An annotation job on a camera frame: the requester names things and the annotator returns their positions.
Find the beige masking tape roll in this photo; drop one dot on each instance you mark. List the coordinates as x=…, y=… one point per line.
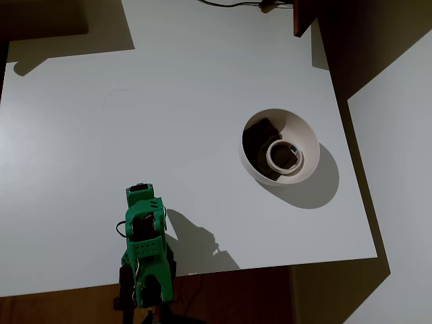
x=269, y=158

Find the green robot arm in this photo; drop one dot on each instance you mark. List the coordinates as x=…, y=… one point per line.
x=152, y=243

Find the small black base clamp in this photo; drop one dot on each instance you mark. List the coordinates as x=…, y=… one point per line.
x=173, y=266

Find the tan wooden block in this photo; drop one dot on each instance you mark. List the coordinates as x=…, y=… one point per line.
x=143, y=314

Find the dark folded cloth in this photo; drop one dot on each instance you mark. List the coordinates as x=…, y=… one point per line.
x=256, y=135

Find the beige round bowl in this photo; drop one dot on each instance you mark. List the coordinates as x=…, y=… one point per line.
x=303, y=135

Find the dark furniture block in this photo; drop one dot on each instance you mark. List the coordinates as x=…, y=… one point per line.
x=40, y=17

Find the reddish brown wooden board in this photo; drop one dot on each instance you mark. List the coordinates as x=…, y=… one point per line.
x=302, y=17

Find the black camera pole clamp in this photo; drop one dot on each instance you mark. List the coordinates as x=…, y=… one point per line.
x=123, y=281

